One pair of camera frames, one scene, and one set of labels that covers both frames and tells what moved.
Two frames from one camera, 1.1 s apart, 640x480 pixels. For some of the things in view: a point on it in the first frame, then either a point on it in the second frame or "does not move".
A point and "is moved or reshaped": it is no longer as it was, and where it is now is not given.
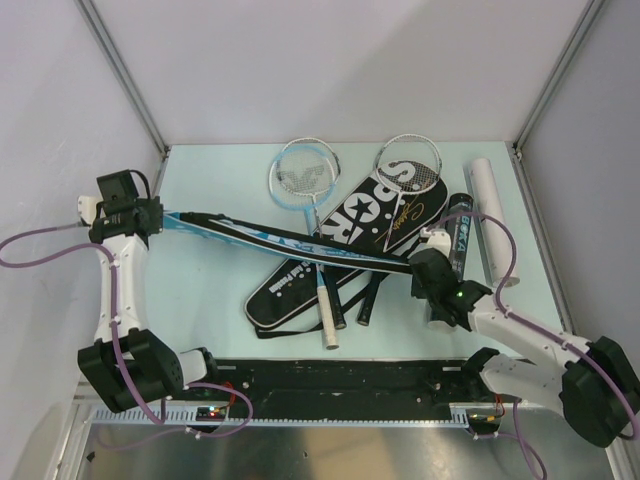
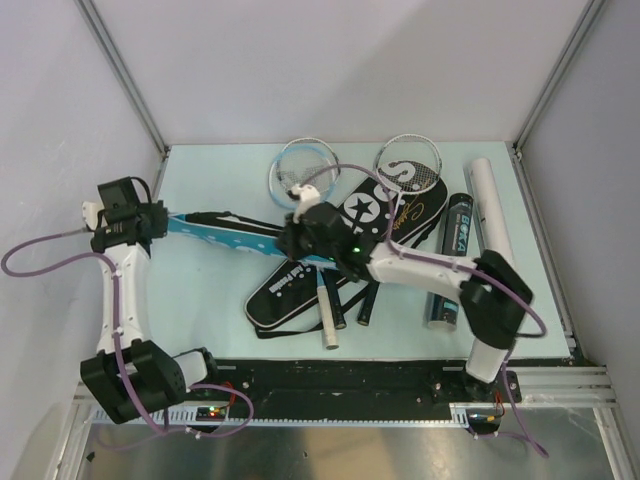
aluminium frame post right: x=556 y=74 does not move
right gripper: x=415 y=290 to x=288 y=240
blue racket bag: x=293 y=243 is moved or reshaped
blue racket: x=302 y=176 does not move
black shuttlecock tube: x=457 y=223 does not move
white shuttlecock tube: x=493 y=222 does not move
